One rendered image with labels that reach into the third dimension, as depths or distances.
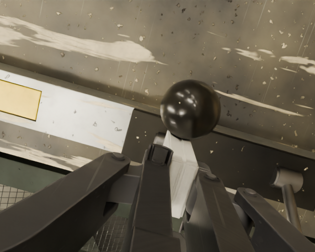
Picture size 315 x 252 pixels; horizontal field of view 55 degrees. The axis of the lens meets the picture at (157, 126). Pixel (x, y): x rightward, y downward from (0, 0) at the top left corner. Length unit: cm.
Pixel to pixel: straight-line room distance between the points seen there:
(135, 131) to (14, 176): 22
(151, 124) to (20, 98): 13
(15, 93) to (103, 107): 9
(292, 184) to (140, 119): 16
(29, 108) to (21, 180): 16
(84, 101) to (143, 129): 6
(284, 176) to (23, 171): 32
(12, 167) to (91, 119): 18
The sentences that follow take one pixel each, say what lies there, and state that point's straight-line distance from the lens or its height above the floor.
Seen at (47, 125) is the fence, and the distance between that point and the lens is 32.
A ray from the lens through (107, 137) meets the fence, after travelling 30.
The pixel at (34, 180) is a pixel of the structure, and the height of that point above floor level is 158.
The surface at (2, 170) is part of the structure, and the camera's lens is 46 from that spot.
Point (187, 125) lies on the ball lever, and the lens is 18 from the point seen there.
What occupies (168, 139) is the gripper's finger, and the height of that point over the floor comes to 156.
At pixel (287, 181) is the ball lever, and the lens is 31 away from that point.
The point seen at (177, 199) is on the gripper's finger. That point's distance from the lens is 15.
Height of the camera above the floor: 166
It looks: 32 degrees down
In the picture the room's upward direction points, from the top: 82 degrees counter-clockwise
